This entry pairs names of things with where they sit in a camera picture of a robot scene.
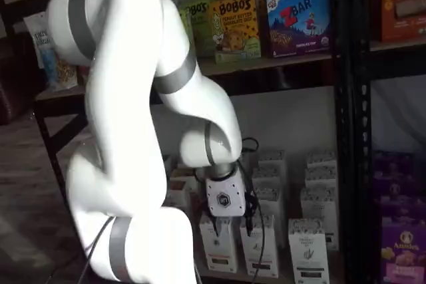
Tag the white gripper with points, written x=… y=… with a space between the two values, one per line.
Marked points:
x=226 y=197

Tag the orange snack box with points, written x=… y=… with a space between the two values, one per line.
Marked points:
x=402 y=4

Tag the blue Z Bar box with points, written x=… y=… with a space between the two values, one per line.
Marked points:
x=299 y=21

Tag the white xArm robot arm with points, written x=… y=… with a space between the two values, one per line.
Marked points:
x=116 y=64

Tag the black metal shelf rack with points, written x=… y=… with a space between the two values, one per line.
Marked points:
x=342 y=131
x=362 y=131

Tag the white box red strip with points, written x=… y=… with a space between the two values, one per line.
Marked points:
x=183 y=187

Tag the white Organic Pantry box green strip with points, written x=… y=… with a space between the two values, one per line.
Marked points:
x=309 y=250

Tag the white box orange strip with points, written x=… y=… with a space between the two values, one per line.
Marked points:
x=219 y=250

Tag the green Bobo's box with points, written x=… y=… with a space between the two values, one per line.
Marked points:
x=201 y=28

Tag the blue Purely Elizabeth granola bag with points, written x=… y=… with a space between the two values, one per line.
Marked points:
x=50 y=64

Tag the purple Annie's box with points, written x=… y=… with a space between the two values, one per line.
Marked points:
x=404 y=202
x=392 y=167
x=404 y=254

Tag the white box brown strip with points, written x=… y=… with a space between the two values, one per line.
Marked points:
x=259 y=254

